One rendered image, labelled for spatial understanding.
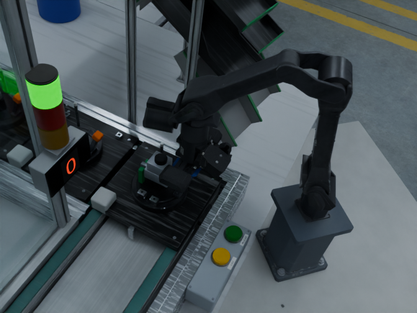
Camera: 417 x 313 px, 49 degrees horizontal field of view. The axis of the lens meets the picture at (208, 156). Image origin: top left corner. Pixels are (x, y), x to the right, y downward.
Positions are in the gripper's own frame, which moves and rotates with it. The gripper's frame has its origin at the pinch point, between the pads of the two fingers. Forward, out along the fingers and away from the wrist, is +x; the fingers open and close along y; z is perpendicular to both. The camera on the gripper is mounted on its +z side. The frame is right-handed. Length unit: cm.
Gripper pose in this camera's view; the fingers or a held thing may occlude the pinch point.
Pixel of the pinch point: (190, 170)
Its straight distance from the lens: 102.9
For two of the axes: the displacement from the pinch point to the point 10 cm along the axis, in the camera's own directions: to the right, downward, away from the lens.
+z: 8.9, 4.0, -2.3
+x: -1.0, 6.5, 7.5
